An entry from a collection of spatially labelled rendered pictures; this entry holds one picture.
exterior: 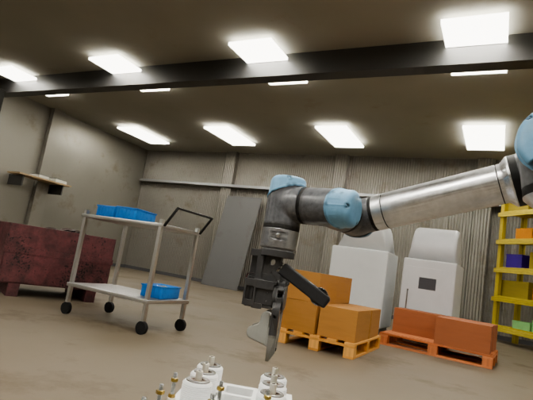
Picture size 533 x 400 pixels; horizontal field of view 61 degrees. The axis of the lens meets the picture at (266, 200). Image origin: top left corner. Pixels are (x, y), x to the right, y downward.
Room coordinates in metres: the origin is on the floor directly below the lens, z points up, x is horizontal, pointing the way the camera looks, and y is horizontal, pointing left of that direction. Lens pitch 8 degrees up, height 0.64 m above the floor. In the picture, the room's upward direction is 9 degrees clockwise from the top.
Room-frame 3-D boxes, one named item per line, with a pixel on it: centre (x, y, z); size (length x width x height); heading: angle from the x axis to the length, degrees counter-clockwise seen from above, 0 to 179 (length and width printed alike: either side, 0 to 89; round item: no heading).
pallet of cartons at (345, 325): (4.47, -0.83, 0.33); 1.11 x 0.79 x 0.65; 148
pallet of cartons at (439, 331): (5.14, -2.13, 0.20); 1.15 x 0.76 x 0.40; 61
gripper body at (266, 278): (0.93, -0.03, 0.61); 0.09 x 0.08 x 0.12; 82
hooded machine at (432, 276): (6.09, -2.36, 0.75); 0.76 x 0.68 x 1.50; 152
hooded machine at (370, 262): (6.57, -1.52, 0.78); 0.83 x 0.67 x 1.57; 61
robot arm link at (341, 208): (0.89, -0.13, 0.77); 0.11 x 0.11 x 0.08; 56
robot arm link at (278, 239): (0.93, -0.04, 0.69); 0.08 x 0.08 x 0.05
